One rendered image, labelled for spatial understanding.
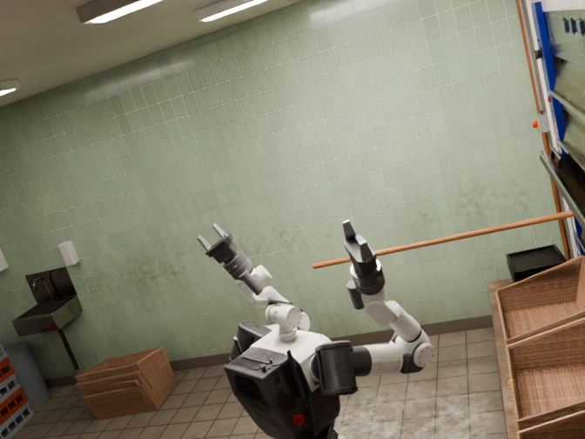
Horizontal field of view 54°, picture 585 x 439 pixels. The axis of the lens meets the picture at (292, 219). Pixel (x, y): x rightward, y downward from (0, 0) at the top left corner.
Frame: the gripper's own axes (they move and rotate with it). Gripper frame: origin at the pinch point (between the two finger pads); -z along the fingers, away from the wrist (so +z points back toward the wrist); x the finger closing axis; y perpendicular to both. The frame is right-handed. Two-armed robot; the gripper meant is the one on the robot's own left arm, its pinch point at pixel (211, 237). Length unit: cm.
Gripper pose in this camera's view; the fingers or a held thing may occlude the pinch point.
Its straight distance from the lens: 212.4
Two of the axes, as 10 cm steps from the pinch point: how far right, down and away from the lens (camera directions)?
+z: 6.5, 7.3, 2.1
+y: -2.0, 4.3, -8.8
